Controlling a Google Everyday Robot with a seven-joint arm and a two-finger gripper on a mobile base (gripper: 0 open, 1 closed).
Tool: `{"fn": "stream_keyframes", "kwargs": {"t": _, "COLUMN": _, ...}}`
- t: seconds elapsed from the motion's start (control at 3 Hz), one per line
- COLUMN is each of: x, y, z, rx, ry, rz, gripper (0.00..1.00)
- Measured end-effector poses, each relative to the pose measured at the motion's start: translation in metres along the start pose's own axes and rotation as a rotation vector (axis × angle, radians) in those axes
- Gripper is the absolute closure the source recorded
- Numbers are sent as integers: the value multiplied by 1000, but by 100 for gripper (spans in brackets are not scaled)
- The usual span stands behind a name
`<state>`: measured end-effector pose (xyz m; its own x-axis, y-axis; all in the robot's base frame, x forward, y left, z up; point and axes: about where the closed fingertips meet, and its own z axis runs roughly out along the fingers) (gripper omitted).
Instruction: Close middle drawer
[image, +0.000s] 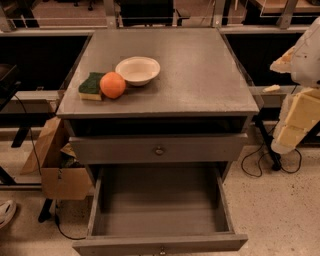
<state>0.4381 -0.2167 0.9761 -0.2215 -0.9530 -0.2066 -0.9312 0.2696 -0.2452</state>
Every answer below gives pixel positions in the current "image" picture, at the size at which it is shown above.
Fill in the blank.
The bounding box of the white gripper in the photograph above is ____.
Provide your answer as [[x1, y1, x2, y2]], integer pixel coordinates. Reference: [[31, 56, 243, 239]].
[[269, 46, 320, 155]]

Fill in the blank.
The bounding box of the orange fruit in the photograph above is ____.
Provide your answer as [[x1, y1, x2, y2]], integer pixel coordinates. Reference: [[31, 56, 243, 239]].
[[100, 72, 126, 99]]

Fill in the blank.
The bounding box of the grey wooden drawer cabinet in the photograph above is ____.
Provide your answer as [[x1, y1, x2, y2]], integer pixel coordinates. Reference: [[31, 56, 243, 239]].
[[55, 27, 260, 183]]

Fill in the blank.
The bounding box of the grey drawer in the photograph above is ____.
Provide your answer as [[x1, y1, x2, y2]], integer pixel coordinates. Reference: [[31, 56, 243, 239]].
[[70, 133, 248, 165], [73, 164, 248, 256]]

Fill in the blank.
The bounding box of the green yellow sponge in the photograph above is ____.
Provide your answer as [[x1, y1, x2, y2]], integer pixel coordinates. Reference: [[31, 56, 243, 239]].
[[78, 72, 104, 101]]

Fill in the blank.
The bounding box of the white ceramic bowl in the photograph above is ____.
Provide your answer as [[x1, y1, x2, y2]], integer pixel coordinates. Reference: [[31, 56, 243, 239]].
[[115, 56, 161, 86]]

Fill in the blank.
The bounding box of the black floor cable left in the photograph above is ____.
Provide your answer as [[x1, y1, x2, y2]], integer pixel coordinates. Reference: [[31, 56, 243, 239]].
[[13, 94, 87, 241]]

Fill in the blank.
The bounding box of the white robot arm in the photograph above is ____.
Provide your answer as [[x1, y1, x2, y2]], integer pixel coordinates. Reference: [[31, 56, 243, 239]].
[[270, 17, 320, 154]]

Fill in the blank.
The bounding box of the black table leg right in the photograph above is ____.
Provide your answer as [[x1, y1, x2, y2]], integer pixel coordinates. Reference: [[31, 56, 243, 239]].
[[255, 115, 282, 171]]

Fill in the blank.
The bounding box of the white shoe far left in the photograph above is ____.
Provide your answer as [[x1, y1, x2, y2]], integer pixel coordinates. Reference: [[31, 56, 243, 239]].
[[0, 200, 17, 229]]

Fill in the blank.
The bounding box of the brown cardboard box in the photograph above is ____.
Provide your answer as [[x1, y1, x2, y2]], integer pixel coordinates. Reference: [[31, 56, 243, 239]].
[[21, 117, 93, 200]]

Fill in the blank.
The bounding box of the yellow foam piece on rail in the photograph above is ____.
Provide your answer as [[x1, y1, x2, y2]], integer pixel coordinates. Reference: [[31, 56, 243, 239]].
[[263, 84, 281, 93]]

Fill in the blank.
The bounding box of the grey top drawer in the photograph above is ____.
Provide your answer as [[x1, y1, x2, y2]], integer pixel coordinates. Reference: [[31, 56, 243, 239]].
[[70, 133, 248, 165]]

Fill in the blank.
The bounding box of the black floor cable right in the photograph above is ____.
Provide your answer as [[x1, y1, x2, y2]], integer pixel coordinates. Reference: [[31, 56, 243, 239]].
[[240, 119, 303, 178]]

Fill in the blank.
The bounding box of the black floor cable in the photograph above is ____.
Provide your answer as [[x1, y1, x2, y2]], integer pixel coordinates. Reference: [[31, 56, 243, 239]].
[[13, 94, 87, 241], [240, 119, 303, 178]]

